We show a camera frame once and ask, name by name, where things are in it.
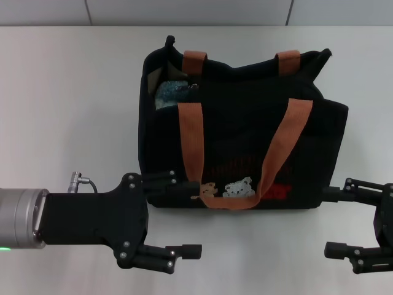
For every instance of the blue white packet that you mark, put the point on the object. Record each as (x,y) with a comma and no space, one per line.
(169,93)

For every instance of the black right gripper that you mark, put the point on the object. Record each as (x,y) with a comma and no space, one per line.
(387,215)

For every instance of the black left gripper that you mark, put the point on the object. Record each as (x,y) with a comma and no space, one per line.
(92,218)

